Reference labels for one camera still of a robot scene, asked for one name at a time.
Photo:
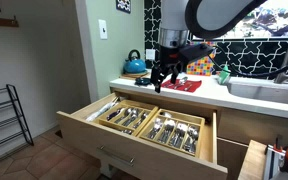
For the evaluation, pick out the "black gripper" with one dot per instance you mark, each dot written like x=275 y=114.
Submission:
x=169 y=56

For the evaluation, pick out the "light wooden drawer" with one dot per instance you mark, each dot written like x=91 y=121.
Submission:
x=140 y=160

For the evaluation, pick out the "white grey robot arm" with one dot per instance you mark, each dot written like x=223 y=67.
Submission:
x=174 y=16

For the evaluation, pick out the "steel serving spoon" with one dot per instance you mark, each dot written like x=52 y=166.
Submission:
x=183 y=80

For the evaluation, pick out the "small black dish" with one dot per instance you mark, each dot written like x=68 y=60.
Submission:
x=142 y=81

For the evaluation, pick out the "red cloth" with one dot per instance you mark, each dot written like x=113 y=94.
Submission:
x=192 y=86

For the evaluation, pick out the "blue kettle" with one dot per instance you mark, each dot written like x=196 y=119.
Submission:
x=134 y=65

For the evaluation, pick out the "colourful mosaic tile board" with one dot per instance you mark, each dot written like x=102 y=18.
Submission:
x=199 y=68

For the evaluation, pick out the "round wooden board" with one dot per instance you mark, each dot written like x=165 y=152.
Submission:
x=130 y=76

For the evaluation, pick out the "single steel spoon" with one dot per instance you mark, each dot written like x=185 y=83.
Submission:
x=166 y=114

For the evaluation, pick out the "small wooden cutlery organizer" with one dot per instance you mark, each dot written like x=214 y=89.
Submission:
x=147 y=117

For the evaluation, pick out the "steel spoons bunch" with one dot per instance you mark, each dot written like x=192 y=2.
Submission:
x=192 y=138
x=179 y=133
x=155 y=126
x=167 y=130

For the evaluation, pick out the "green soap bottle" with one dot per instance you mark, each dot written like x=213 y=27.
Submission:
x=224 y=76

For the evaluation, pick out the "large wooden cutlery organizer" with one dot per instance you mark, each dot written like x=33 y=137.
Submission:
x=202 y=133

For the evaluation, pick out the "clear plastic wrapped bundle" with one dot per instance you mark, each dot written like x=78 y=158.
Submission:
x=100 y=111

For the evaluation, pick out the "black white patterned picture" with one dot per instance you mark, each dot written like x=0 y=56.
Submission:
x=123 y=5

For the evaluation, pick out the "wooden base cabinet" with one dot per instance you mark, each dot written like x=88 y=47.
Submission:
x=250 y=126

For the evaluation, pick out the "white sink basin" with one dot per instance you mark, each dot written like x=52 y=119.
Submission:
x=267 y=91

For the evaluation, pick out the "light wooden block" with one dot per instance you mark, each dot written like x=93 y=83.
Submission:
x=252 y=163

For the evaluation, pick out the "colourful landscape picture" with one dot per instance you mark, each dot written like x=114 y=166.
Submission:
x=277 y=20

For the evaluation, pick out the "white wall outlet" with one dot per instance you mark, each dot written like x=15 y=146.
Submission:
x=150 y=54

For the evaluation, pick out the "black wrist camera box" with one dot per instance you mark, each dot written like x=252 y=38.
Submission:
x=197 y=51

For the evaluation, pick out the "white light switch plate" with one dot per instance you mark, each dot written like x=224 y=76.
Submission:
x=103 y=29

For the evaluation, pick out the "wooden coat hook rail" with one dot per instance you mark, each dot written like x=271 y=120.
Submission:
x=0 y=21

